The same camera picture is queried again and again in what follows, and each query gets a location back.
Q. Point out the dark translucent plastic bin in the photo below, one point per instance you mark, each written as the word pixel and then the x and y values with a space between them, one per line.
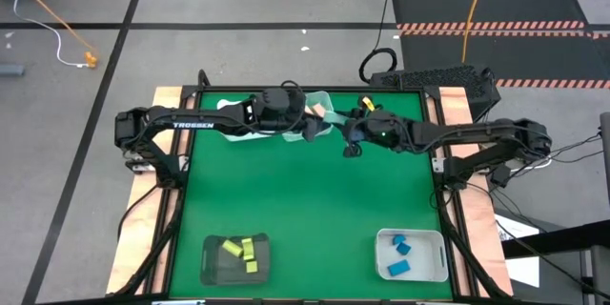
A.
pixel 219 271

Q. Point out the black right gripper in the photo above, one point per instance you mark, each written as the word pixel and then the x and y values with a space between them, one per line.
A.
pixel 381 131

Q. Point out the clear plastic bin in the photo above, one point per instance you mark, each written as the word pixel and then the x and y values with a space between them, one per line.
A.
pixel 325 100

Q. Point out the green table mat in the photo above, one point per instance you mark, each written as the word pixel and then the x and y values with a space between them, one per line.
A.
pixel 310 209

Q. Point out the blue cube block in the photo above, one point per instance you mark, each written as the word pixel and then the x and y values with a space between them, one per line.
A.
pixel 404 249

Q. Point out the white plastic bin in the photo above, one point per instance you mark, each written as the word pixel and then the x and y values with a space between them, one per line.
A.
pixel 226 105

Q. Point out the white paper sheet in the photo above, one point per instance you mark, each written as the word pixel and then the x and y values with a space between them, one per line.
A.
pixel 522 257

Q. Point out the grey post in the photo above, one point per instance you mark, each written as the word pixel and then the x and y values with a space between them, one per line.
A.
pixel 605 152

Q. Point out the black table frame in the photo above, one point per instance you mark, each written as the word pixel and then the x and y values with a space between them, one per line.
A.
pixel 229 88

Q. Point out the small yellow block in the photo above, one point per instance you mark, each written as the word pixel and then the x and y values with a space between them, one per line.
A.
pixel 368 103

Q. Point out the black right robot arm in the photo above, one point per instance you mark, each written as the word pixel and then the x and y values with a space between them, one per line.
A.
pixel 476 131

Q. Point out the light grey plastic bin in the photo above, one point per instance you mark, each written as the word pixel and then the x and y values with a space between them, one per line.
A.
pixel 429 257

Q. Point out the black hazard-striped floor mat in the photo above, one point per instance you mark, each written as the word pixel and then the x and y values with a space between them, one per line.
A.
pixel 505 52

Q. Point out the yellow cylinder block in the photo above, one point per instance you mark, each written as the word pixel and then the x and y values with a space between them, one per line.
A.
pixel 232 248

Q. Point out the blue rectangular block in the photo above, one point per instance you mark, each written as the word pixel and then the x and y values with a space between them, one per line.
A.
pixel 398 268

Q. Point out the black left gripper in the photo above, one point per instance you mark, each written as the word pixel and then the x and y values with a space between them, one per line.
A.
pixel 281 109

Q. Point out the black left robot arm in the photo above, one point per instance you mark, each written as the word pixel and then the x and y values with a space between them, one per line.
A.
pixel 190 119

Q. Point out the short wooden block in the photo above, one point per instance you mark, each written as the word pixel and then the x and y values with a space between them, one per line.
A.
pixel 318 110

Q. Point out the grey bar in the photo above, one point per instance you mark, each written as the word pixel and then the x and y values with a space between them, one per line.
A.
pixel 10 69

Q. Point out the black perforated computer case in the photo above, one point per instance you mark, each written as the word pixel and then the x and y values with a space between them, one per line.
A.
pixel 433 81

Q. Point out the black beam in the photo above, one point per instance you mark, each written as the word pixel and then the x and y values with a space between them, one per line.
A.
pixel 557 240

